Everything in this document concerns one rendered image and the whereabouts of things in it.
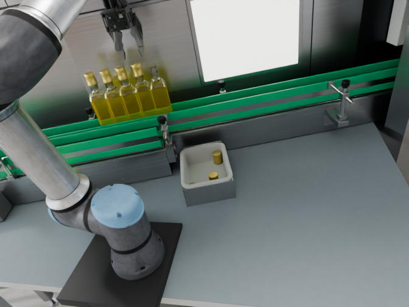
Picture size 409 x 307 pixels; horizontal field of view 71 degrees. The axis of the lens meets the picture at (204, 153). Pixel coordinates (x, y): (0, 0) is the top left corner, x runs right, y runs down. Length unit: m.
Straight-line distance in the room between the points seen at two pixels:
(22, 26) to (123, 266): 0.59
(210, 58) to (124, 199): 0.71
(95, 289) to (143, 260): 0.15
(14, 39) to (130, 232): 0.47
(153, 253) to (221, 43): 0.81
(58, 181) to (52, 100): 0.70
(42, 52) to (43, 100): 0.88
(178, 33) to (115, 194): 0.68
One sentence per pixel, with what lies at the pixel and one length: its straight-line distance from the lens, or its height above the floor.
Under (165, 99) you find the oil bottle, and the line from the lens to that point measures 1.10.
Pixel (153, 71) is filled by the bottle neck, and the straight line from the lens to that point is 1.08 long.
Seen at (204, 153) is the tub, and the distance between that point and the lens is 1.12.
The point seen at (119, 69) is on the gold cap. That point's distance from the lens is 1.09.
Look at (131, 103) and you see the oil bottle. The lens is 1.12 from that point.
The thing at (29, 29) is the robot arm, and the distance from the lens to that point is 0.54.
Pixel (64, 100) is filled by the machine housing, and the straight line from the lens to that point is 1.39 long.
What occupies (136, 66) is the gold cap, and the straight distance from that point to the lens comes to 1.08.
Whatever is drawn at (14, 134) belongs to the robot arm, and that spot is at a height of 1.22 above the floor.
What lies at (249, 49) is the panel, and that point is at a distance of 1.24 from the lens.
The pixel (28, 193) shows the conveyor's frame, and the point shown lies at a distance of 1.32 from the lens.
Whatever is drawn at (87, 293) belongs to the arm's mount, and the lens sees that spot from 0.89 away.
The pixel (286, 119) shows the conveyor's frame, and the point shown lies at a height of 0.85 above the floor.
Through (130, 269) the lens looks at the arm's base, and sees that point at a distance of 0.83.
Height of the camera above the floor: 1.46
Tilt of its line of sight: 36 degrees down
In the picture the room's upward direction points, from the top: 12 degrees counter-clockwise
